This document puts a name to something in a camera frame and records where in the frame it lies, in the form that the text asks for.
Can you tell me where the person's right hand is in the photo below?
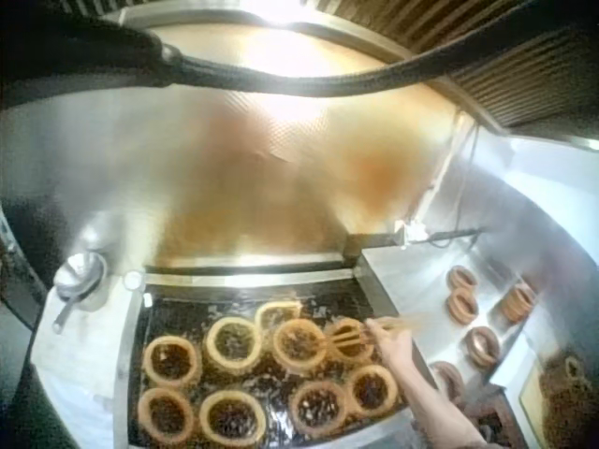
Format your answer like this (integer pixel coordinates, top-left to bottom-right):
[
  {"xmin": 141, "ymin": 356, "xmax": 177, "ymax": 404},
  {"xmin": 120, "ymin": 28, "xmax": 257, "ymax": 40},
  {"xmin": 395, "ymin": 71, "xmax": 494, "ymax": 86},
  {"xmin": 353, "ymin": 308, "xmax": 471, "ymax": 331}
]
[{"xmin": 366, "ymin": 319, "xmax": 423, "ymax": 374}]

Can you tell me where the long wooden chopstick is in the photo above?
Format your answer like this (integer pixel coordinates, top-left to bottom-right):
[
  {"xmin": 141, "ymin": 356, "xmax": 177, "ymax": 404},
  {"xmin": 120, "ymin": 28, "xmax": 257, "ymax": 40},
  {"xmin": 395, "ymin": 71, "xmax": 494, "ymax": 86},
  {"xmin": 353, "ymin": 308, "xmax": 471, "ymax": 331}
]
[
  {"xmin": 334, "ymin": 332, "xmax": 383, "ymax": 353},
  {"xmin": 332, "ymin": 311, "xmax": 439, "ymax": 342}
]

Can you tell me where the steel draining tray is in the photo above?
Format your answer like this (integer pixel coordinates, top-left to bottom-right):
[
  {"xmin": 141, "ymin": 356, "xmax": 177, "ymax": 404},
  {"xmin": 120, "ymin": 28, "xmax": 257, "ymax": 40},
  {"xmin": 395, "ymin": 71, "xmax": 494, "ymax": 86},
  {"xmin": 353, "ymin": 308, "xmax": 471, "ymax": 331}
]
[{"xmin": 359, "ymin": 245, "xmax": 562, "ymax": 422}]

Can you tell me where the steel deep fryer vat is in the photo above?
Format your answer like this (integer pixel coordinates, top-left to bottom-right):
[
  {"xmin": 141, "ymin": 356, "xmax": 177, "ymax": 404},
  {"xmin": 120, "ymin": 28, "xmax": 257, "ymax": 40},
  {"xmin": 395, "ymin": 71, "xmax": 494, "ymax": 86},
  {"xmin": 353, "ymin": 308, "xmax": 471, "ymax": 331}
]
[{"xmin": 111, "ymin": 264, "xmax": 444, "ymax": 449}]

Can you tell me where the group of frying dough rings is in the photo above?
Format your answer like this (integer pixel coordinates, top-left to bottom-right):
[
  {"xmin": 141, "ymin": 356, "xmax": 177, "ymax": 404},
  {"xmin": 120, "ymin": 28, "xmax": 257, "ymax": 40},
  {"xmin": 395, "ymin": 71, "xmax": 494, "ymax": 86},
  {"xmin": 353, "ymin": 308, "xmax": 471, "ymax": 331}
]
[{"xmin": 138, "ymin": 301, "xmax": 399, "ymax": 440}]

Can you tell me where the heap of brown fried scraps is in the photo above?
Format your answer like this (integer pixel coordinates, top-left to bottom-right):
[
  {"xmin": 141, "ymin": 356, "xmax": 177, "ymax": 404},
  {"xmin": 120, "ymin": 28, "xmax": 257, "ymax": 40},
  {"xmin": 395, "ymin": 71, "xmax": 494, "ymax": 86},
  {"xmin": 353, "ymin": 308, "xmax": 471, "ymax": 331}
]
[{"xmin": 535, "ymin": 355, "xmax": 599, "ymax": 441}]

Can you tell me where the slatted extractor hood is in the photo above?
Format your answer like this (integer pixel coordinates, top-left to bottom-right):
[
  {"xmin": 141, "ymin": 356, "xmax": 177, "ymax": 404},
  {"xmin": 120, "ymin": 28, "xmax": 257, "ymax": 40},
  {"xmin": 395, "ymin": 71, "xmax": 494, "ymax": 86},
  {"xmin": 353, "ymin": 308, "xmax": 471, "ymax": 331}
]
[{"xmin": 322, "ymin": 0, "xmax": 599, "ymax": 130}]

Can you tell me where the steel ladle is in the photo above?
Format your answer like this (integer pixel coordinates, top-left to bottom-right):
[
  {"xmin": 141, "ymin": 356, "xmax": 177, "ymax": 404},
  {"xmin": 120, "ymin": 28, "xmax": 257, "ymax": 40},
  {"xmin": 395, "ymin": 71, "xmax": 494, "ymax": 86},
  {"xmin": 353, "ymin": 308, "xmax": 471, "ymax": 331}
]
[{"xmin": 51, "ymin": 251, "xmax": 110, "ymax": 335}]

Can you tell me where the brown fried dough ring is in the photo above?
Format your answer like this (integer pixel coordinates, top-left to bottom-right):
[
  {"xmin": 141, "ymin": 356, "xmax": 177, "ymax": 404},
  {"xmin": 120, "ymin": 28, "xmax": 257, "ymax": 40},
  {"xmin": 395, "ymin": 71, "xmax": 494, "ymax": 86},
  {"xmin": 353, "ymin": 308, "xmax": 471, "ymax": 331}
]
[
  {"xmin": 430, "ymin": 360, "xmax": 467, "ymax": 404},
  {"xmin": 446, "ymin": 265, "xmax": 479, "ymax": 292},
  {"xmin": 500, "ymin": 282, "xmax": 537, "ymax": 323},
  {"xmin": 465, "ymin": 326, "xmax": 502, "ymax": 365},
  {"xmin": 446, "ymin": 288, "xmax": 481, "ymax": 324}
]

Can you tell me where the white wall socket box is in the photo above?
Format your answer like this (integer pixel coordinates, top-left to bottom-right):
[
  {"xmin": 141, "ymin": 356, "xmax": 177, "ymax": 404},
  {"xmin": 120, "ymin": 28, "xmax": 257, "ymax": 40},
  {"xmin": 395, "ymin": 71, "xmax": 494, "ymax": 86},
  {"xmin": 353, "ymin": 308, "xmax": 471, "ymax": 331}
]
[{"xmin": 395, "ymin": 219, "xmax": 430, "ymax": 245}]

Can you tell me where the black cable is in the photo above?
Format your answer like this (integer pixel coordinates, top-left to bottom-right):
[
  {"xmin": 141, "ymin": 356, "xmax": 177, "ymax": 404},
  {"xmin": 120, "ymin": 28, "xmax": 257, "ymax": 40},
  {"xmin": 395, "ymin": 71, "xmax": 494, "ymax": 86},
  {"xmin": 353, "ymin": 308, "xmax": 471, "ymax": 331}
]
[{"xmin": 423, "ymin": 226, "xmax": 483, "ymax": 248}]

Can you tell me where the black head rig strap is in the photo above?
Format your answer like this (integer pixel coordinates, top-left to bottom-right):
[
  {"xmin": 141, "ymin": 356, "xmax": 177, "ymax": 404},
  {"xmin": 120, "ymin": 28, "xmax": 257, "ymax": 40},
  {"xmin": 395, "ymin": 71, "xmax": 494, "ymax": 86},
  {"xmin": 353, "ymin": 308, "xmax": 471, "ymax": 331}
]
[{"xmin": 0, "ymin": 11, "xmax": 533, "ymax": 105}]

